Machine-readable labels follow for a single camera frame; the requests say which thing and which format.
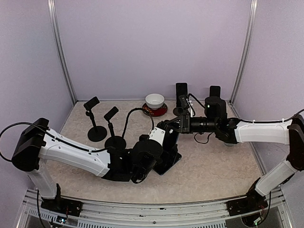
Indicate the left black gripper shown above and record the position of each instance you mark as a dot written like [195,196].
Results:
[141,137]

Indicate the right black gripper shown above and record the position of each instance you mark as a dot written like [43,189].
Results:
[185,125]

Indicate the black phone white edge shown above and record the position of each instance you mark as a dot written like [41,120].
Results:
[170,143]

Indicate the tall black phone stand front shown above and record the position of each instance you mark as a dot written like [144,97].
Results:
[115,141]

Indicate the tall black phone stand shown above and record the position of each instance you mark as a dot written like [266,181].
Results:
[96,133]
[115,141]

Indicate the small round-base phone stand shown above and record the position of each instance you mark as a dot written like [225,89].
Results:
[177,111]

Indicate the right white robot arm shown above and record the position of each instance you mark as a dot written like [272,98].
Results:
[233,131]

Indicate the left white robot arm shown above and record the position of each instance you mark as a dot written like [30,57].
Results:
[38,143]

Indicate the black phone blue edge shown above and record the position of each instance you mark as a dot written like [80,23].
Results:
[168,161]

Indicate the tall black phone stand rear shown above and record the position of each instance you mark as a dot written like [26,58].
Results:
[96,133]

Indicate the red patterned saucer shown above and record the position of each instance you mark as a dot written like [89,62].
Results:
[156,112]

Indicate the white ceramic bowl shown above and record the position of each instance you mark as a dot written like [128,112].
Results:
[154,101]

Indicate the light blue mug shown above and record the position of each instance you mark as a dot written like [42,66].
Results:
[229,144]

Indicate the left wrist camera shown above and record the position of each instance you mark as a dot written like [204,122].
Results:
[157,134]

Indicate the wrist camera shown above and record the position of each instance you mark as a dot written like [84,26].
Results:
[186,106]
[157,134]

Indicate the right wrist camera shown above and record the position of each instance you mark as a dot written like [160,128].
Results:
[186,106]

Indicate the aluminium front rail frame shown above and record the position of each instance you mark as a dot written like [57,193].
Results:
[205,214]

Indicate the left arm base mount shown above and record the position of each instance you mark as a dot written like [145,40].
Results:
[63,206]

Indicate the right aluminium corner post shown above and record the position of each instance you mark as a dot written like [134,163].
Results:
[245,50]

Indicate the aluminium corner post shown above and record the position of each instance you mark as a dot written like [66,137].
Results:
[245,50]
[60,51]

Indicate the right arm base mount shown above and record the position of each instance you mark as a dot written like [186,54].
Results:
[246,205]

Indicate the left aluminium corner post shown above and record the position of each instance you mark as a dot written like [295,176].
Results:
[60,51]

